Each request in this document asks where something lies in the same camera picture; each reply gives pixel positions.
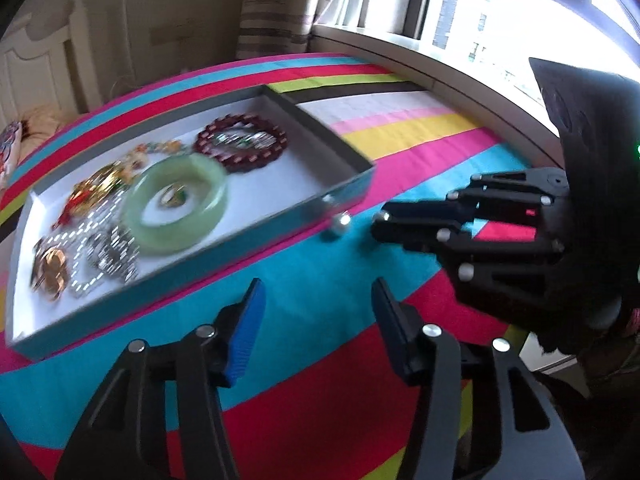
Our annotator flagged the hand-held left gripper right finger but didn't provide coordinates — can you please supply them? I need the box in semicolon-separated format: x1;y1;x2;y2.
371;277;586;480

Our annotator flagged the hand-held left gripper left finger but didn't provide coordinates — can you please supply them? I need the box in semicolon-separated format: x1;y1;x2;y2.
55;277;267;480

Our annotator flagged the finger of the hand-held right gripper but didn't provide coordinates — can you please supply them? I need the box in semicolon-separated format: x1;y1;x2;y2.
447;169;568;223
371;202;566;328

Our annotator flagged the green jade bangle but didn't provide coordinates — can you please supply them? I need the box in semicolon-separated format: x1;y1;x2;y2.
121;154;230;253

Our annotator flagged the gold ring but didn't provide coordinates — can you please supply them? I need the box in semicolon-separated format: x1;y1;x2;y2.
159;185;188;207

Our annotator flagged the light blue jewelry box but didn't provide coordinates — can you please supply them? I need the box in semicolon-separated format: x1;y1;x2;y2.
6;84;377;363

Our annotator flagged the rhinestone chain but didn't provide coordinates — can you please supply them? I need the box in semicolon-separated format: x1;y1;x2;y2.
50;210;126;299

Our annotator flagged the red bead bracelet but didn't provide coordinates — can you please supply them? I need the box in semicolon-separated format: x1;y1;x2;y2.
195;114;290;175

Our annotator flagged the gold bangle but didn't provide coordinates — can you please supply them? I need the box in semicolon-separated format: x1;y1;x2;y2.
31;246;71;302

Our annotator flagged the gold red brooch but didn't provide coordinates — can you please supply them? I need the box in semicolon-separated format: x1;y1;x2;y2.
57;160;133;226

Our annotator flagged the orange bead bracelet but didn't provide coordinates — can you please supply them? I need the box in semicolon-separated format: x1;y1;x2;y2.
122;141;188;171

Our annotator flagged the white window sill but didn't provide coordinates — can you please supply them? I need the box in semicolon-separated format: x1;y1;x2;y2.
310;25;566;171

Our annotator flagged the striped colourful blanket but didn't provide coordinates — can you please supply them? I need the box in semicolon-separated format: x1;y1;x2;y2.
0;52;576;480

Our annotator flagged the dark framed window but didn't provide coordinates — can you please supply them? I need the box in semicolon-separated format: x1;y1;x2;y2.
345;0;640;111

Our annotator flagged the beige curtain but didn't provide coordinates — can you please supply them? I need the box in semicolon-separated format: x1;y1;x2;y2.
235;0;353;61

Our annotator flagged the cream ruffled blanket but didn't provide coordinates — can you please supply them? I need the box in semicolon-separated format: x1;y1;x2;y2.
17;104;76;142

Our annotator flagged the round patterned cushion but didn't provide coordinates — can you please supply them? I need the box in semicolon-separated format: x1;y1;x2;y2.
0;120;23;177

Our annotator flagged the white wooden headboard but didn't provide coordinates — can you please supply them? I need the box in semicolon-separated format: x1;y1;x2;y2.
0;0;96;126

